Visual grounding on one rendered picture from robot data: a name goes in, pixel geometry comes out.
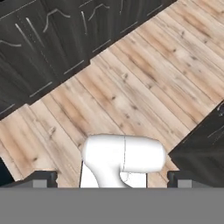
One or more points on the white rounded object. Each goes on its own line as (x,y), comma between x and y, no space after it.
(122,154)

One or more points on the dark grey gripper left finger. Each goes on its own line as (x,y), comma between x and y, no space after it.
(43,176)

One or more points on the dark blue-black panel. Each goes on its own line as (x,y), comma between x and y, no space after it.
(4,175)

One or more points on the dark wood counter cabinet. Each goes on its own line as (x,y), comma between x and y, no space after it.
(204,148)

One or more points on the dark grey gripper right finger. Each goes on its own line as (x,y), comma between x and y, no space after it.
(180,176)

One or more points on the dark wood cabinet run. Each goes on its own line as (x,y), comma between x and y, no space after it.
(43,43)

